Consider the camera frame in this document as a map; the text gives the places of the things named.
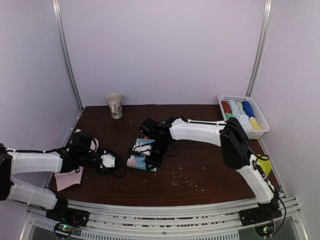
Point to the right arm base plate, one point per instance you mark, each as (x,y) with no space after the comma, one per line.
(254,216)

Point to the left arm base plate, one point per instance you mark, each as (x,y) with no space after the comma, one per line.
(72,217)

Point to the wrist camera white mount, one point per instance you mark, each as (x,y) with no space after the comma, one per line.
(140,148)
(108,161)

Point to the left aluminium frame post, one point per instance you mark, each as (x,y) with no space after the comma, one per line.
(66,57)

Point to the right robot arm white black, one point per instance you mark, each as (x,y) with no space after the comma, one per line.
(229,135)

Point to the pink towel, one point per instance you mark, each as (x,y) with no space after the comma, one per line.
(74,177)

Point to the green plastic bowl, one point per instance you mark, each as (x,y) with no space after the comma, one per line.
(264,162)

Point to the left circuit board with leds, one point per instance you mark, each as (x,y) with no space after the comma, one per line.
(62,230)

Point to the circuit board with leds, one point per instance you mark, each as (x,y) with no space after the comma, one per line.
(62,230)
(264,230)

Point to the white plastic basket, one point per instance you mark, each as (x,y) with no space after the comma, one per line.
(252,134)

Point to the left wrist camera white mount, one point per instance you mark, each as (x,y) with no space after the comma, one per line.
(108,161)

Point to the right aluminium frame post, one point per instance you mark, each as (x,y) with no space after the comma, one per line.
(261,48)

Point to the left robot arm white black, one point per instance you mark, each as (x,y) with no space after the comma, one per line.
(82,151)

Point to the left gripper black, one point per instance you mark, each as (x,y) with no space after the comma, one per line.
(108,170)

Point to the green rolled towel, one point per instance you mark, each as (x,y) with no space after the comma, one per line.
(228,115)

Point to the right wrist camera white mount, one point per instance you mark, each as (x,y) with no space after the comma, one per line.
(140,148)

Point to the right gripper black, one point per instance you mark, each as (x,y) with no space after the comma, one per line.
(157,163)

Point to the beige ceramic mug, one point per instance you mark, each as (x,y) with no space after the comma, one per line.
(114,102)

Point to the white rolled towel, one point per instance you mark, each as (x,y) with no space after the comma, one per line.
(244,121)

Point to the light blue rolled towel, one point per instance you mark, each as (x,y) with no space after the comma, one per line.
(237,108)

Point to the blue polka dot towel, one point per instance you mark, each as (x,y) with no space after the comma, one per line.
(139,161)

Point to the right circuit board with leds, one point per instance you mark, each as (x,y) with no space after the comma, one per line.
(264,230)

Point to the dark blue rolled towel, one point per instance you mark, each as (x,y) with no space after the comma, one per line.
(248,109)

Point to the aluminium frame post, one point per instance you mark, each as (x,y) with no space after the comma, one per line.
(261,48)
(66,57)

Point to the yellow rolled towel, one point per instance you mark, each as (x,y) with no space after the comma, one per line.
(254,123)

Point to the aluminium front rail frame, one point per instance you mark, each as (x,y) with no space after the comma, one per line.
(217,221)

